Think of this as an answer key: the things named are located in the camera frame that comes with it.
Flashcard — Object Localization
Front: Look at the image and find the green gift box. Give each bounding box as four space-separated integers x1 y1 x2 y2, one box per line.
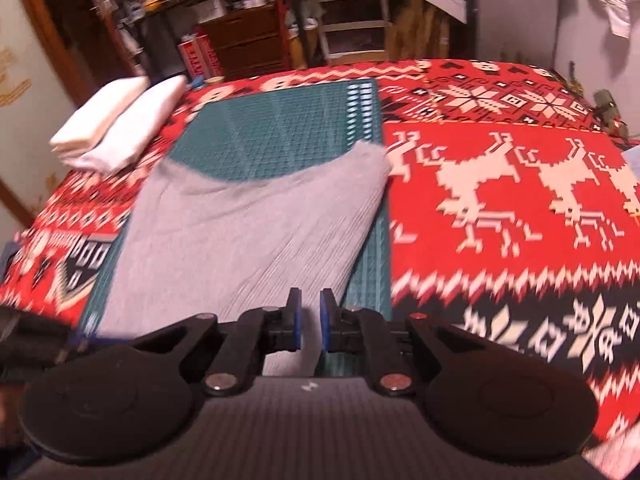
592 89 621 133

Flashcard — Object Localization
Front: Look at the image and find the red patterned blanket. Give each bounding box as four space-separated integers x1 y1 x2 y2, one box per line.
0 59 640 476

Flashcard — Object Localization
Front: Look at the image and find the white flat cardboard box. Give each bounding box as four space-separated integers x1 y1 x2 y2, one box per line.
415 0 468 23

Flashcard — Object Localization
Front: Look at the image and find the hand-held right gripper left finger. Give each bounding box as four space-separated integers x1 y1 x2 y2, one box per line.
122 287 303 396

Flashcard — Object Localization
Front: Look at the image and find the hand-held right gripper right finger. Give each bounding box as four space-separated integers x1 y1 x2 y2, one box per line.
320 287 495 396

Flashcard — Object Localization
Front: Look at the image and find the grey ribbed shirt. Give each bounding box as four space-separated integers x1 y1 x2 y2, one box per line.
92 140 393 378

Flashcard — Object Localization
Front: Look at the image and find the stack of flattened cardboard boxes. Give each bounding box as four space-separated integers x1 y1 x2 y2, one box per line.
387 0 451 63

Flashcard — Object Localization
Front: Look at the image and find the cream folded cloth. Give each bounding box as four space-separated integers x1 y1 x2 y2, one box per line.
50 76 151 153

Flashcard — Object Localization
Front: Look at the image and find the green cutting mat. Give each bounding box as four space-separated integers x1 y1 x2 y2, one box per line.
77 78 393 378

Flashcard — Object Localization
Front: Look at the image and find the brown wooden drawer cabinet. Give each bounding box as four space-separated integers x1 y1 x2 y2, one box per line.
200 2 288 81

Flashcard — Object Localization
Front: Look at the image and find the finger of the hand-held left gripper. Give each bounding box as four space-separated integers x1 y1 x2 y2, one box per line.
0 306 101 368

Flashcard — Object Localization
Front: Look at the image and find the brown wooden door frame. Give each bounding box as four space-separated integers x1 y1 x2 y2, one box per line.
10 0 141 106

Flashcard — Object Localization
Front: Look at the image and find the red printed box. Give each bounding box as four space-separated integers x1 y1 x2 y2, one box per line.
195 34 226 78
177 42 206 81

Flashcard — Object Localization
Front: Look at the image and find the white folded cloth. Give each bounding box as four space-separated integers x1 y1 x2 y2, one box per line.
60 76 188 177

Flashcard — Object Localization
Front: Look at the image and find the silver refrigerator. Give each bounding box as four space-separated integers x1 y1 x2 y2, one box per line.
472 0 561 68

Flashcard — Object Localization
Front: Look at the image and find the dark cluttered desk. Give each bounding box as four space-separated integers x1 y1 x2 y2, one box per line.
95 0 476 81

